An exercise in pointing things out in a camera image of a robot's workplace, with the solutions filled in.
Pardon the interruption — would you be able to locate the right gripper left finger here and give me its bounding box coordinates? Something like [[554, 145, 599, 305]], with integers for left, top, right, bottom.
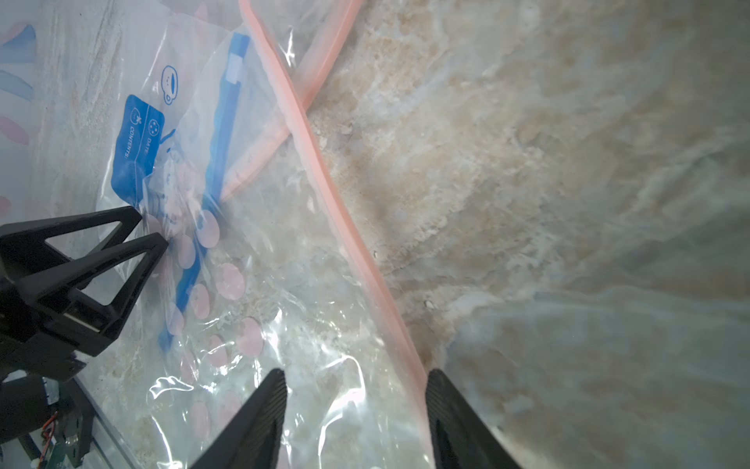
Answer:
[[191, 369, 288, 469]]

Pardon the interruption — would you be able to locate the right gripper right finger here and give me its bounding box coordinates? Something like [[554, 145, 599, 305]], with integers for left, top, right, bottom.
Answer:
[[425, 369, 521, 469]]

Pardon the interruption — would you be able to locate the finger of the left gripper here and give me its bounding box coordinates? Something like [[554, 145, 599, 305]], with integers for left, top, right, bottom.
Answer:
[[1, 234, 168, 357], [1, 205, 142, 258]]

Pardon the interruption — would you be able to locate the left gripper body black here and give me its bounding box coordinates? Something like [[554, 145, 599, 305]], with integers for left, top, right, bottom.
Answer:
[[1, 334, 96, 463]]

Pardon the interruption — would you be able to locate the pink zipper clear bag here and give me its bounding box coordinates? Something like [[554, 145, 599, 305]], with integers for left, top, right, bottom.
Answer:
[[148, 1, 434, 468]]

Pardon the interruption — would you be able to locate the blue zipper clear bag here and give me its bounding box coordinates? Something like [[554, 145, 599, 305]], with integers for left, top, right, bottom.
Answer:
[[0, 0, 277, 365]]

